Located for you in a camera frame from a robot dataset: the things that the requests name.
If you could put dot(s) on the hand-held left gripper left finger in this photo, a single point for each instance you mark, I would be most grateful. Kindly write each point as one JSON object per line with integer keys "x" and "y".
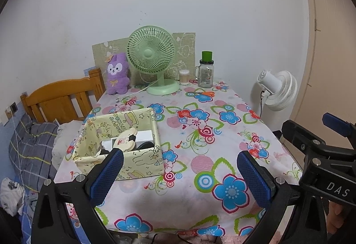
{"x": 107, "y": 174}

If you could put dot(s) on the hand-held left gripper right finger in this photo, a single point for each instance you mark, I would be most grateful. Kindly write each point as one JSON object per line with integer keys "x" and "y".
{"x": 254, "y": 177}

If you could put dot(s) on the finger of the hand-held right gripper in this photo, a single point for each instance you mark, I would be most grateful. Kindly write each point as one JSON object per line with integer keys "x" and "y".
{"x": 338, "y": 123}
{"x": 294, "y": 130}

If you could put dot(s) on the yellow fabric storage box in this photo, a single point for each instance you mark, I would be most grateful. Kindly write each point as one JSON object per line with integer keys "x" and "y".
{"x": 139, "y": 160}

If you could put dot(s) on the large white charger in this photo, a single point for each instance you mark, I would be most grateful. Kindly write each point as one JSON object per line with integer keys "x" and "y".
{"x": 146, "y": 135}

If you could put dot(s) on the person's right hand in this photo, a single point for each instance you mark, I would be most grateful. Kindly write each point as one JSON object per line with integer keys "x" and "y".
{"x": 336, "y": 216}

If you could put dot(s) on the white standing fan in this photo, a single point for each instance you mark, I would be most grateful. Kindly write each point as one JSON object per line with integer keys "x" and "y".
{"x": 281, "y": 91}

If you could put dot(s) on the white pillow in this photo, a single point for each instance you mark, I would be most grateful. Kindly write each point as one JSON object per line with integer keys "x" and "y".
{"x": 62, "y": 138}

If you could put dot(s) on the beige wooden door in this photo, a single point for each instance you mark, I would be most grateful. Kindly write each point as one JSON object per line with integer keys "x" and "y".
{"x": 331, "y": 52}

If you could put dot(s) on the floral tablecloth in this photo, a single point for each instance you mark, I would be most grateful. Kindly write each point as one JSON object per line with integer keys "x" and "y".
{"x": 183, "y": 196}

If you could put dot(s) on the pink fluffy cloth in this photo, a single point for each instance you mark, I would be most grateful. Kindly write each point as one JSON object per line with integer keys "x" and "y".
{"x": 208, "y": 239}

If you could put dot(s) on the grey plaid pillow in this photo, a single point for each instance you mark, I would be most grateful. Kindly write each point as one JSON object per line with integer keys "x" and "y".
{"x": 30, "y": 149}

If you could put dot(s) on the orange scissors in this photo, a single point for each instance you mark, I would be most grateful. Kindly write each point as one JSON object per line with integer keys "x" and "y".
{"x": 208, "y": 93}

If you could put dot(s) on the purple plush toy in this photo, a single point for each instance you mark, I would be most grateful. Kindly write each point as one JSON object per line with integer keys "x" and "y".
{"x": 118, "y": 77}

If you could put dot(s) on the wooden bed headboard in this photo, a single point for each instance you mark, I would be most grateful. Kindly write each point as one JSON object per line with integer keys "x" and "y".
{"x": 55, "y": 91}

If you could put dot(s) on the white stained cloth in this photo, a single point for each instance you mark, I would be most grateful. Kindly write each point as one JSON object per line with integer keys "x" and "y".
{"x": 11, "y": 196}

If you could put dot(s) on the glass jar with green lid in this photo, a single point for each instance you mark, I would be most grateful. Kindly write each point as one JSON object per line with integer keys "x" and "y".
{"x": 205, "y": 77}

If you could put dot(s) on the blue patterned poster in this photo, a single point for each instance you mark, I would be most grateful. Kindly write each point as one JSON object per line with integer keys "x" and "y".
{"x": 87, "y": 69}

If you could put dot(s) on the cotton swab jar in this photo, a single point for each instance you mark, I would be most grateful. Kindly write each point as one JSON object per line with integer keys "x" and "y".
{"x": 185, "y": 77}

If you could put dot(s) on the green desk fan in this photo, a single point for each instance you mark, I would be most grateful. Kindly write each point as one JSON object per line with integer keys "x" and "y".
{"x": 148, "y": 52}

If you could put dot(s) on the green patterned board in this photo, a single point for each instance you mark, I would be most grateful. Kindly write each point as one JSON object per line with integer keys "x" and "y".
{"x": 186, "y": 46}

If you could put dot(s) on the wall outlet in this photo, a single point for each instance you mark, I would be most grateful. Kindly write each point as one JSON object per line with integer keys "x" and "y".
{"x": 13, "y": 108}

